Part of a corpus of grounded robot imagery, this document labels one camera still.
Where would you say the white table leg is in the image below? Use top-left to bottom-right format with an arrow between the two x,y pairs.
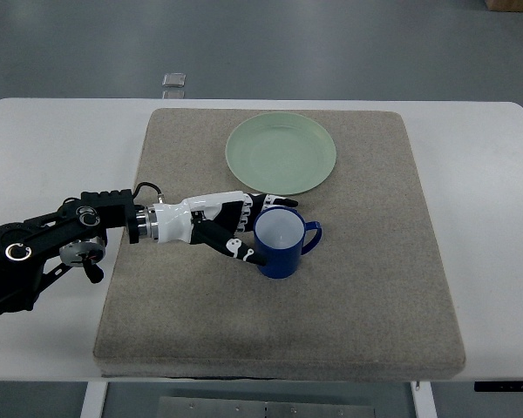
411,381 -> 438,418
80,381 -> 108,418

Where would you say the light green plate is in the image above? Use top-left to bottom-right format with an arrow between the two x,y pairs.
225,111 -> 336,195

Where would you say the upper floor outlet cover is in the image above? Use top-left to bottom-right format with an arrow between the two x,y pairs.
161,73 -> 187,88

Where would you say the blue mug white inside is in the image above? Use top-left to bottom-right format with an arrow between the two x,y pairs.
254,207 -> 323,280

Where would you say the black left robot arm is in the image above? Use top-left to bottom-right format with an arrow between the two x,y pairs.
0,182 -> 164,314

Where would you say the cardboard box corner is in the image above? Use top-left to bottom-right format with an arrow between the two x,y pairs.
485,0 -> 523,12

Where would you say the floor outlet cover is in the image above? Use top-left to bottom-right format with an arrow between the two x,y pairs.
161,90 -> 185,99
161,73 -> 187,88

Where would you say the black table control panel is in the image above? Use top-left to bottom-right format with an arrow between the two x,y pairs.
474,381 -> 523,393

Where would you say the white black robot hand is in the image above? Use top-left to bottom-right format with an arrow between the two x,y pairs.
146,191 -> 298,266

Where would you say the beige fabric cushion mat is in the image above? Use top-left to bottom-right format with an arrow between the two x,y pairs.
93,111 -> 465,381

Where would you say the lower floor outlet cover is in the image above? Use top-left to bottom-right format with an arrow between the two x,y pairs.
161,90 -> 185,99

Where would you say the white right table leg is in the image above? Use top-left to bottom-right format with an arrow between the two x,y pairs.
411,381 -> 438,418

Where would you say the white left table leg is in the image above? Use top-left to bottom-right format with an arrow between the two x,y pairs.
80,381 -> 108,418

